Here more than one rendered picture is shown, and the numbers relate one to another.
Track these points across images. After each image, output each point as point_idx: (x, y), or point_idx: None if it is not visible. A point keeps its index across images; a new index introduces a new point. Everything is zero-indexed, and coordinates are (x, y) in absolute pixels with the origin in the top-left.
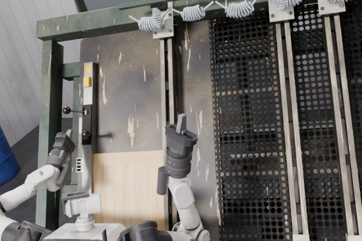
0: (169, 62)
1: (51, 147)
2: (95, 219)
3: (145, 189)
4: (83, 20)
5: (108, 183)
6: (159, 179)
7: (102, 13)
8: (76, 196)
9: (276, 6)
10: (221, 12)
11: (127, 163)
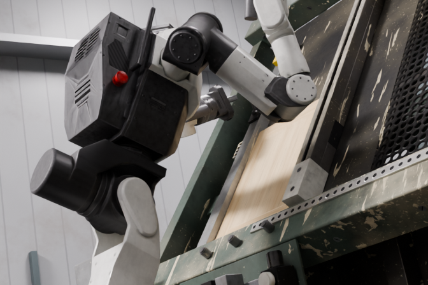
0: None
1: (220, 147)
2: (232, 203)
3: (300, 142)
4: None
5: (262, 156)
6: None
7: None
8: (156, 25)
9: None
10: None
11: (291, 123)
